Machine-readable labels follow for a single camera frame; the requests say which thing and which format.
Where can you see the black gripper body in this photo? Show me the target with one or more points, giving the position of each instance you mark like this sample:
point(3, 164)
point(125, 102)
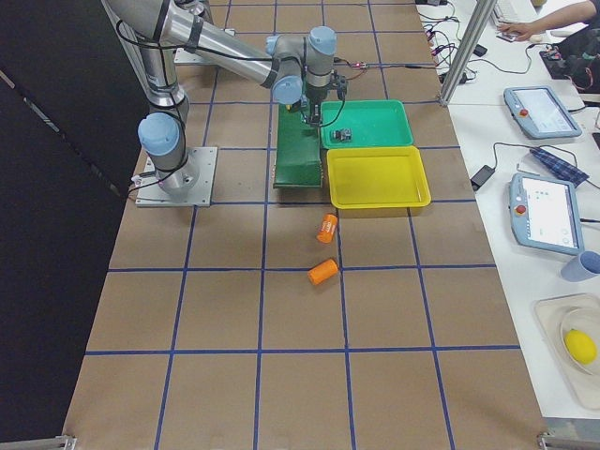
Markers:
point(315, 98)

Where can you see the green push button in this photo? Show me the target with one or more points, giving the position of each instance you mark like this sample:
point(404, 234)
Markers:
point(341, 135)

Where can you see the orange cylinder with white text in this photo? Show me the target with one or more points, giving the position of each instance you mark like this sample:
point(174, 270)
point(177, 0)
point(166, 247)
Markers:
point(327, 229)

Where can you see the plain orange cylinder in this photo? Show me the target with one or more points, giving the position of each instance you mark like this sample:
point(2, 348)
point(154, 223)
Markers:
point(322, 271)

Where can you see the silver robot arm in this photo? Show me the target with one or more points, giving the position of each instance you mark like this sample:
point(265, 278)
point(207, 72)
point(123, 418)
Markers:
point(166, 40)

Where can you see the person's forearm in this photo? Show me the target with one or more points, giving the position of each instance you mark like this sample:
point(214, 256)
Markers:
point(580, 12)

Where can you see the person's hand at desk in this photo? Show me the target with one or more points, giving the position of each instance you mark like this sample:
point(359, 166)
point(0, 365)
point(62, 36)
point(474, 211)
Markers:
point(518, 31)

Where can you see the green plastic tray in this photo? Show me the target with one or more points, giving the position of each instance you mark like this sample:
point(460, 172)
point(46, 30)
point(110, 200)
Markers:
point(374, 123)

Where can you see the green conveyor belt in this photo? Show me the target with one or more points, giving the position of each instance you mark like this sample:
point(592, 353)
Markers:
point(298, 162)

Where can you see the yellow plastic tray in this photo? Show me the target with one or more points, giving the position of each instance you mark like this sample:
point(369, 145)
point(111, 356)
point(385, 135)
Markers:
point(377, 177)

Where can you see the black power adapter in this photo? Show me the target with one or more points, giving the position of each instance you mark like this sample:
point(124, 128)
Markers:
point(481, 177)

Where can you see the teach pendant far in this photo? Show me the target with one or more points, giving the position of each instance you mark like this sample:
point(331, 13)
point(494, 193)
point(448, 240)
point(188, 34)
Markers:
point(539, 113)

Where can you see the teach pendant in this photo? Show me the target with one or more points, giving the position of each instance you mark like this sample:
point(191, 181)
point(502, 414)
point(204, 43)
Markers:
point(544, 214)
point(539, 113)

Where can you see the teach pendant near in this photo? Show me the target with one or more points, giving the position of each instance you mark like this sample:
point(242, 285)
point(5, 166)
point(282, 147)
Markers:
point(544, 214)

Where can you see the blue plaid cloth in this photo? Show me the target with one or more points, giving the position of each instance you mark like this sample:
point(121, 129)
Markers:
point(560, 168)

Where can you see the blue cup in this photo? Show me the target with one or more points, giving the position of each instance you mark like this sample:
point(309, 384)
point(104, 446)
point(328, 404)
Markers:
point(584, 266)

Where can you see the beige tray with bowl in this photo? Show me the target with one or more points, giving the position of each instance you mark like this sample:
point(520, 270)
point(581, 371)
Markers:
point(571, 327)

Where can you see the yellow lemon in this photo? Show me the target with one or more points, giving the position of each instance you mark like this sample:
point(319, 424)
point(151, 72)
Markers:
point(580, 346)

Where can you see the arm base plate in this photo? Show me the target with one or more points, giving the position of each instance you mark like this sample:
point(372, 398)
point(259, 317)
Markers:
point(212, 44)
point(191, 185)

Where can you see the aluminium frame post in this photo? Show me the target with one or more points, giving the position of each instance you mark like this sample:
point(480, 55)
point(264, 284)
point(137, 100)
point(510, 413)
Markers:
point(475, 27)

